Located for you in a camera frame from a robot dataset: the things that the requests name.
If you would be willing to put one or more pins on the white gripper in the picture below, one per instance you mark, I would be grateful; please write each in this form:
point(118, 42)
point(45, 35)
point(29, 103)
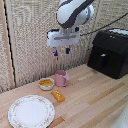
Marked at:
point(63, 39)

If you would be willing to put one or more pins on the black air fryer drawer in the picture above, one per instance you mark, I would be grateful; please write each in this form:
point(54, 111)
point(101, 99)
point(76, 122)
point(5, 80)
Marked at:
point(103, 63)

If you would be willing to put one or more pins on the black air fryer body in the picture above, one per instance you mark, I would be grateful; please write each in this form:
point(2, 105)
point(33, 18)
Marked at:
point(115, 45)

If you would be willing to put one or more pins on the pink mug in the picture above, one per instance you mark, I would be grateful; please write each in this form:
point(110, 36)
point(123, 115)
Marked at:
point(61, 79)

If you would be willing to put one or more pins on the yellow food in bowl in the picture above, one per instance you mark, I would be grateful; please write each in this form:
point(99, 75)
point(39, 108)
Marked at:
point(46, 82)

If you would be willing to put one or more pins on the small white floral bowl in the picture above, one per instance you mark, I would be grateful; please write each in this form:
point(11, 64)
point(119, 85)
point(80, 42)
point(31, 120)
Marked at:
point(46, 86)

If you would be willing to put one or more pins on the yellow bread loaf toy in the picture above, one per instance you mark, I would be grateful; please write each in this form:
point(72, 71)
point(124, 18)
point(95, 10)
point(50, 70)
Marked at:
point(58, 96)

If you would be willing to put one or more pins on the white floral rimmed plate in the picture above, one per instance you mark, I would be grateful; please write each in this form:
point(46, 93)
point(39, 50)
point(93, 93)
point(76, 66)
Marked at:
point(31, 111)

